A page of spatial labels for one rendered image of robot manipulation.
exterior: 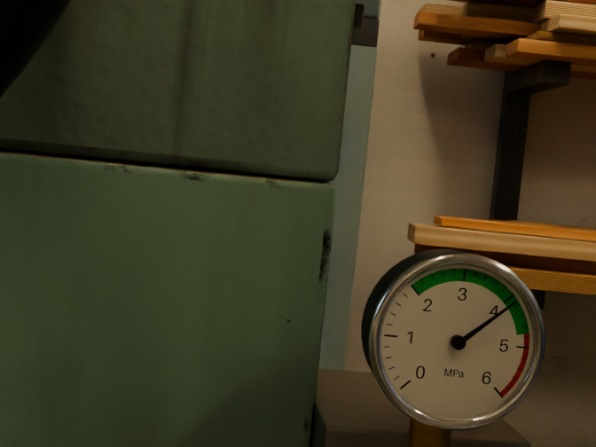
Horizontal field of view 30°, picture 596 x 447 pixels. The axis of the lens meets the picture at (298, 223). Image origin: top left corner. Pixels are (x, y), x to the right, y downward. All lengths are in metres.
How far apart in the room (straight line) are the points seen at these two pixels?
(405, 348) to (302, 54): 0.13
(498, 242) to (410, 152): 0.54
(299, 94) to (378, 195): 2.44
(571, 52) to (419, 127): 0.58
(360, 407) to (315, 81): 0.13
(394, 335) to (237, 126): 0.11
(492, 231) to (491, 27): 0.45
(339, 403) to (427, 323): 0.08
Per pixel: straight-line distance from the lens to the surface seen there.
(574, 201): 2.97
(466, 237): 2.42
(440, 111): 2.90
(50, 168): 0.45
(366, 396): 0.49
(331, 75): 0.45
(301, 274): 0.45
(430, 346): 0.39
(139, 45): 0.45
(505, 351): 0.40
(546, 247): 2.46
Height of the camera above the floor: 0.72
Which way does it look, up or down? 3 degrees down
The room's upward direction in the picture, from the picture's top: 6 degrees clockwise
